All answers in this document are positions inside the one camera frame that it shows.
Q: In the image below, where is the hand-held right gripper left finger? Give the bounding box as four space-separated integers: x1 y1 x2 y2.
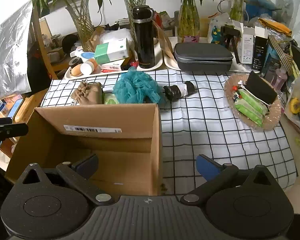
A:
16 154 115 204

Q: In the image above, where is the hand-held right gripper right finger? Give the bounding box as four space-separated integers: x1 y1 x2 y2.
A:
180 154 282 204

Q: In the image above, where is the brown cardboard box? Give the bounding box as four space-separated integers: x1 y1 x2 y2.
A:
5 103 163 197

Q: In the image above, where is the green wet wipes packet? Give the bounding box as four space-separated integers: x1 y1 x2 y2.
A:
104 94 120 105

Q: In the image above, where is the brown drawstring pouch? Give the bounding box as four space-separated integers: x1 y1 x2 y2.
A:
71 79 103 105

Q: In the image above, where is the black white cloth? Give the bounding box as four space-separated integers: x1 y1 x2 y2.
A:
163 81 196 102

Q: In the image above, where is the teal mesh bath loofah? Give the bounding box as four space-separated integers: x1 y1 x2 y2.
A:
112 67 167 105

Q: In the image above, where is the blue smartphone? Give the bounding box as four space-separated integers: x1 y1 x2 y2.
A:
7 98 25 119

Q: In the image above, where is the wooden side table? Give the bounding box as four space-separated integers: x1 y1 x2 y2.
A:
0 90 48 155

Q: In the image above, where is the white black checked tablecloth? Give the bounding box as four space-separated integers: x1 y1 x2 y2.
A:
40 69 298 195

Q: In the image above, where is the green tissue packet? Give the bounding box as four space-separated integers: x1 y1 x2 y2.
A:
240 90 268 115
234 102 263 127

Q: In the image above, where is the dark cloth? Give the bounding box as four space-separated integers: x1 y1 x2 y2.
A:
27 41 52 93

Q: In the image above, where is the silver foil bag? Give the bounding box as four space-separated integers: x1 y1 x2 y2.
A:
0 1 33 98

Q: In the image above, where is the round woven basket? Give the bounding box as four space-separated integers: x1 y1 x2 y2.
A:
224 74 282 131

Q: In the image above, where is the red white small object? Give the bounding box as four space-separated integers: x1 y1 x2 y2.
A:
231 85 242 103

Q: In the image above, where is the wooden shelf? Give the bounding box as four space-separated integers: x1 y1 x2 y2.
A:
40 17 78 73

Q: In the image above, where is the tan oval pouch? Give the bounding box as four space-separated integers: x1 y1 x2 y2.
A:
70 64 85 77

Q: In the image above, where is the black cylindrical jar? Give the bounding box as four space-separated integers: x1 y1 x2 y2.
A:
69 57 83 68

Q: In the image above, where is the orange jar with white lid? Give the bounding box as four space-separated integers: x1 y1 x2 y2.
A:
80 58 101 75

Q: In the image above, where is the black rectangular sponge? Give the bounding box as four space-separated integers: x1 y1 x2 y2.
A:
245 70 278 105

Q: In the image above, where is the wooden chair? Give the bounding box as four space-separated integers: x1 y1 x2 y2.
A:
31 0 58 80

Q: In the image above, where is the flat white red box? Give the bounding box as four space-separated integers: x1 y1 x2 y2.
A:
100 59 127 73

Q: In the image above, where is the black round object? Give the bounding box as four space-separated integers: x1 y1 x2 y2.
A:
62 34 78 52

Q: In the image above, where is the white blue spray bottle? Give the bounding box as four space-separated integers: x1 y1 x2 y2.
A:
70 45 95 64

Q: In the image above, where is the yellow tape measure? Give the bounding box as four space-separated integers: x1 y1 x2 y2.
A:
289 97 300 115

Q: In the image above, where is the grey zip case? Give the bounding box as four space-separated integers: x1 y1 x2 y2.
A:
174 42 234 75

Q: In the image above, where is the pink bottle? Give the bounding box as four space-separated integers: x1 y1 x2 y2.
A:
270 67 288 92

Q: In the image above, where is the green white tissue box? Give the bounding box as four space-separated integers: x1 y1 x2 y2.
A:
94 38 130 65

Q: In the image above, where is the bamboo in ribbed glass vase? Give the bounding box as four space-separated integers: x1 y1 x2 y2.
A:
15 0 110 52

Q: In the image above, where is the blue carton box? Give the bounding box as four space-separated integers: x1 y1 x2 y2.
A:
261 44 282 80

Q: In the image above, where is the crumpled brown paper bag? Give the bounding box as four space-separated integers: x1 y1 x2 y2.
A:
86 26 105 52

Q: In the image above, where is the black carton box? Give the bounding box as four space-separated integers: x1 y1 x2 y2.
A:
252 36 268 72

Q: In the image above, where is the white carton box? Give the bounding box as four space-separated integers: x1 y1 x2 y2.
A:
232 20 256 64

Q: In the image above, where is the printed plastic bag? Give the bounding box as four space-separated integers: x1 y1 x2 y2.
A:
207 12 232 44

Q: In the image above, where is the black thermos bottle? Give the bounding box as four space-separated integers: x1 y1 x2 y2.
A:
132 5 156 68

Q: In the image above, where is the white plastic package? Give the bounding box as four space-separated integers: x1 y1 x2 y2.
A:
99 28 135 46

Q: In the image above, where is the striped ribbon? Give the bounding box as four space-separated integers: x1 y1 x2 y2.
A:
267 34 300 79

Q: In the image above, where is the black mini tripod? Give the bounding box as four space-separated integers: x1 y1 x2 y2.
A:
220 26 241 64

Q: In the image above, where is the bamboo in narrow glass vase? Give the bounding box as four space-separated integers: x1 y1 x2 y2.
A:
162 0 225 43

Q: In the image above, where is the bamboo in flared glass vase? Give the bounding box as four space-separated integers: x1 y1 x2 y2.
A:
97 0 170 43

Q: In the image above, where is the yellow cloth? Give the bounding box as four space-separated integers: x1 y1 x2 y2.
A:
258 17 293 37

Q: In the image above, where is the bamboo in small glass vase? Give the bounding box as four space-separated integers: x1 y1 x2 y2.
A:
216 0 268 22

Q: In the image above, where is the blue fabric bag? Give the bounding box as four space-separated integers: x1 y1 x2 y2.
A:
244 0 277 12

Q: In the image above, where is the clear small fan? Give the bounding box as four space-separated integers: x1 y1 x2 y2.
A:
275 0 295 18

